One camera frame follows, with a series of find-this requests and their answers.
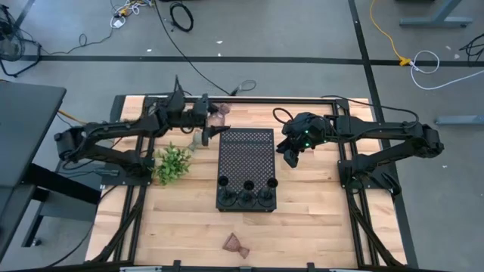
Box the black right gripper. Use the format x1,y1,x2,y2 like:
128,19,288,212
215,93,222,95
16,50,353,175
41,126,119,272
277,112,336,169

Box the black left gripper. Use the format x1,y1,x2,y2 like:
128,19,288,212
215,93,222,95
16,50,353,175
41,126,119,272
183,93,231,147

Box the black metal candlestick holder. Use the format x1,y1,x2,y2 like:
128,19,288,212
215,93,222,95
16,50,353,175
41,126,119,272
237,180,258,209
256,177,279,208
216,175,237,208

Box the green-grey glass candle holder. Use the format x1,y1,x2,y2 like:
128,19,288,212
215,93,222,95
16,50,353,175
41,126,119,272
188,129,206,153

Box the black perforated metal tray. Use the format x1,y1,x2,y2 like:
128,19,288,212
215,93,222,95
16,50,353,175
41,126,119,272
216,128,278,213

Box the green artificial plant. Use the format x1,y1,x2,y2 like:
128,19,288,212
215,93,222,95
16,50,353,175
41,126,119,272
152,141,194,187

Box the grey metal desk foot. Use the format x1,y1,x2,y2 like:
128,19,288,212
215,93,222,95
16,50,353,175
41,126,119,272
433,114,484,126

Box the black desk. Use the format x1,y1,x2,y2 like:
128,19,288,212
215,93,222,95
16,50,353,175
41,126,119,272
0,80,102,261

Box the grey metal desk base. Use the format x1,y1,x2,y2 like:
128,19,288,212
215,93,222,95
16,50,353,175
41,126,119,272
396,0,474,29

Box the black floor fan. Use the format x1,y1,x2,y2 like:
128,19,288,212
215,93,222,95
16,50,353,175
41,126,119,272
0,4,43,79

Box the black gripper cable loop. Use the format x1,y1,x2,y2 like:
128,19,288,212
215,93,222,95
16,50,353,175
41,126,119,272
271,107,295,126

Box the grey looped cable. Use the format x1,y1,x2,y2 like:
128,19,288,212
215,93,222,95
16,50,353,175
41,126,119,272
229,79,258,97

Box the black aluminium table frame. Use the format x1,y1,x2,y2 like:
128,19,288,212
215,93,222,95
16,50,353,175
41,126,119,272
85,94,419,272

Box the long black floor cable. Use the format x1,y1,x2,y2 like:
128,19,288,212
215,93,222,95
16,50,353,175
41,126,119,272
153,0,232,96

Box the coiled black cable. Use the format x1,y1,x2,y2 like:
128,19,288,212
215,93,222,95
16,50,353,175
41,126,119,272
169,1,195,33

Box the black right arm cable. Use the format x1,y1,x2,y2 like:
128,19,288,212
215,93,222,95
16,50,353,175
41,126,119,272
319,94,420,128

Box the white cable bundle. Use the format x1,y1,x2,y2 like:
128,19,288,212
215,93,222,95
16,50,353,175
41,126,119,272
108,0,154,30

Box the orange cable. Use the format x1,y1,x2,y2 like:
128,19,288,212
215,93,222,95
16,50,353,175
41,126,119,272
56,108,88,126

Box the thin black floor cable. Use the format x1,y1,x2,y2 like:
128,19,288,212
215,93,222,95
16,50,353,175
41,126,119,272
40,26,115,57

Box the yellow extension cable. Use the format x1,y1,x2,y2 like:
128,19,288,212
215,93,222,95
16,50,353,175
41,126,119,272
368,0,413,68

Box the black curved floor cable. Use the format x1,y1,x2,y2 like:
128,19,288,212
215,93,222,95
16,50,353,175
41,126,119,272
47,184,119,268

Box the white floor cable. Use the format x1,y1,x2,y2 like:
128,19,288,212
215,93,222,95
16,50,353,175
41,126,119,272
409,49,484,91

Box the black cable bundle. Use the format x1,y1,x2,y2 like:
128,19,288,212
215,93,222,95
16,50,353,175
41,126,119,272
458,32,484,64

